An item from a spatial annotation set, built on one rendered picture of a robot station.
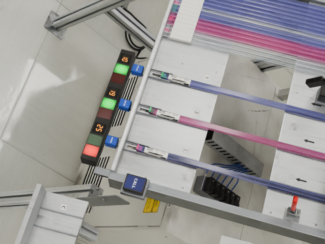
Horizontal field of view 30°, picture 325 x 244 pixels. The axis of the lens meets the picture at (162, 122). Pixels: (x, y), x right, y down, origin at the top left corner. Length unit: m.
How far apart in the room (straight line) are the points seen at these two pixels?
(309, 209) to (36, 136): 1.10
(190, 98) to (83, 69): 0.89
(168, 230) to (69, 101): 0.79
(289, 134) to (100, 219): 0.73
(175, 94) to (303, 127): 0.34
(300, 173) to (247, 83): 0.64
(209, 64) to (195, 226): 0.50
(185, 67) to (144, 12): 1.08
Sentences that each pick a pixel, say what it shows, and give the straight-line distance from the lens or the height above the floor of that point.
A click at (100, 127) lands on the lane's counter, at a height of 0.66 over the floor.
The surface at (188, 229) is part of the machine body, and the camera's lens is 1.82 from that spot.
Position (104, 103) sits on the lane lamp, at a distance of 1.60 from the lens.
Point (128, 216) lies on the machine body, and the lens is 1.91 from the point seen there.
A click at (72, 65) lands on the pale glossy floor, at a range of 2.39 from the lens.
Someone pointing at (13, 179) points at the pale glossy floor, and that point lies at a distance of 2.18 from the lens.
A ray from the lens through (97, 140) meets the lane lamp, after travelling 1.56.
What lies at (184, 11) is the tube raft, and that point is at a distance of 1.73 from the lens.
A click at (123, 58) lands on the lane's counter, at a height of 0.65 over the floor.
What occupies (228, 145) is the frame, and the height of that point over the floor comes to 0.66.
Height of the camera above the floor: 1.88
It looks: 45 degrees down
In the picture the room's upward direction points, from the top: 79 degrees clockwise
